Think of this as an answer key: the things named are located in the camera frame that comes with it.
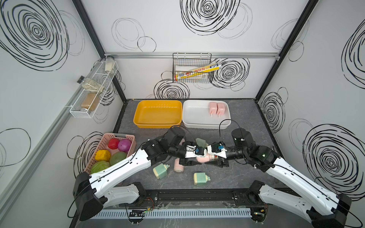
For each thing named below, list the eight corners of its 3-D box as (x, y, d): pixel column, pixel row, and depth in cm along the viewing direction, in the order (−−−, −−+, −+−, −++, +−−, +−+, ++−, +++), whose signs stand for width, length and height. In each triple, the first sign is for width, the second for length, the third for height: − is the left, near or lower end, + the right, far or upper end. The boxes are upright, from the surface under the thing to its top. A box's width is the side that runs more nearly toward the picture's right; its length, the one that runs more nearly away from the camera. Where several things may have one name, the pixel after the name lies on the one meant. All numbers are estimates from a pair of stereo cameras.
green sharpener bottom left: (158, 181, 81) (156, 177, 75) (154, 173, 84) (152, 169, 78) (172, 172, 84) (171, 168, 78) (167, 165, 87) (166, 160, 81)
